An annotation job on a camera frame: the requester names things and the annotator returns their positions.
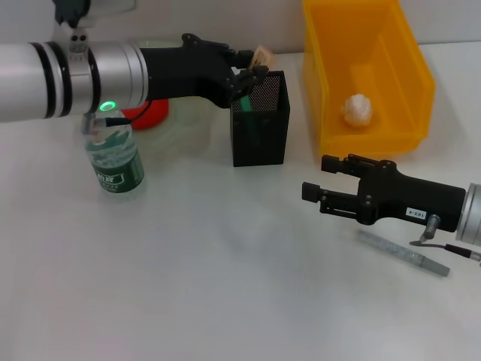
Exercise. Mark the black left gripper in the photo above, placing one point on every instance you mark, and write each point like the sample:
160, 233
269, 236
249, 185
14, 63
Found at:
184, 75

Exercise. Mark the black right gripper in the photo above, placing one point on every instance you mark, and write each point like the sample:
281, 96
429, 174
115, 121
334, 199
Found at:
409, 199

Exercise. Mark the small tan eraser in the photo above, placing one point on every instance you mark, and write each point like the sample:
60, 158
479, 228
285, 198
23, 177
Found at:
263, 56

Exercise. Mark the white paper ball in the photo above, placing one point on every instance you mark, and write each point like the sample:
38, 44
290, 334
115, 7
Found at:
357, 110

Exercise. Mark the red-orange knitted orange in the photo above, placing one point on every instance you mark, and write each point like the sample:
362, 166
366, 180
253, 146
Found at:
150, 116

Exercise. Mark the grey marker pen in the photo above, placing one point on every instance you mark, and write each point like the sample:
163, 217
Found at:
402, 255

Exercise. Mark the clear green-label plastic bottle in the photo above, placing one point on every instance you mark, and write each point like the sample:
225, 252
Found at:
116, 161

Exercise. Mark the black mesh pen holder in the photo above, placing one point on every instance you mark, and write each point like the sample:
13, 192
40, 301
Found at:
267, 143

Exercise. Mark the green glass fruit plate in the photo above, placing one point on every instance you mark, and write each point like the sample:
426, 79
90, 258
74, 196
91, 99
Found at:
188, 116

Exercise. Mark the yellow plastic bin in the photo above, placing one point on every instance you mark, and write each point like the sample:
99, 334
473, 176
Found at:
376, 56

